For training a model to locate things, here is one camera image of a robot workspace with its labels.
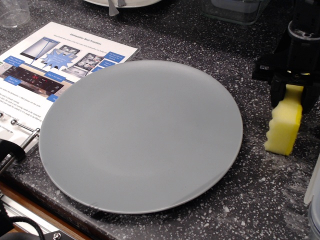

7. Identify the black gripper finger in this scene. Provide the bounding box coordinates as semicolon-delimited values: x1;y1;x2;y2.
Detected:
270;75;286;108
301;83;320;113

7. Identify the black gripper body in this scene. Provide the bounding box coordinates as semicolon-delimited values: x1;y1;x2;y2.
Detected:
252;0;320;87

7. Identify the yellow sponge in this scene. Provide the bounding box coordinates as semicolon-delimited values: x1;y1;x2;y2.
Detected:
264;84;304;156

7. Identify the grey round plate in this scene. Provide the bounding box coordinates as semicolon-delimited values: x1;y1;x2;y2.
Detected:
38;60;243;214

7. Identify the white plate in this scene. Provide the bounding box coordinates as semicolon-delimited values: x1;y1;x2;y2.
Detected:
85;0;161;8

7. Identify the clear glass container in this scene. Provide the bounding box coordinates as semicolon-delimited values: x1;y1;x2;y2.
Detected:
200;0;270;26

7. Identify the clear plastic container with lid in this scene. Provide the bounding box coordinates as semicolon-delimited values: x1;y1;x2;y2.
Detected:
304;158;320;240

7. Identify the white plastic utensil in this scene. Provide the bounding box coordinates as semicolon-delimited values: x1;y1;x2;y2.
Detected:
108;0;119;17

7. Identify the laminated dishwasher instruction sheet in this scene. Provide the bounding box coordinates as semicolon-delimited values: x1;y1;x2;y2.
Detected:
0;22;139;145

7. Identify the clear plastic cup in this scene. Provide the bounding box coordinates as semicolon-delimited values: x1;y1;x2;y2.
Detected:
0;0;31;28

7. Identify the black bracket with screw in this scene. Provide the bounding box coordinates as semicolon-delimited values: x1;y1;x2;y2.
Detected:
44;230;75;240

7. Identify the aluminium rail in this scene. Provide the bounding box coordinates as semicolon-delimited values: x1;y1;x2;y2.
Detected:
0;194;59;234

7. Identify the black cable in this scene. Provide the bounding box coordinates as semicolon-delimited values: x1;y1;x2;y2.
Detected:
0;199;46;240

